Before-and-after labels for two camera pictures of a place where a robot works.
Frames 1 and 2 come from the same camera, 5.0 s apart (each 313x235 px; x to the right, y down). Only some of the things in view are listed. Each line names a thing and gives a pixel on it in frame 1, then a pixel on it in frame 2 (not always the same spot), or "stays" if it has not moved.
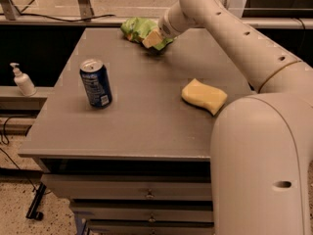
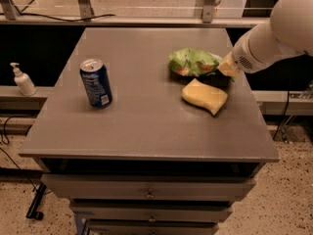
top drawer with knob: (131, 187) stays
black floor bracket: (32, 212) stays
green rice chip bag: (135, 27) → (190, 63)
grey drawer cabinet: (124, 136) stays
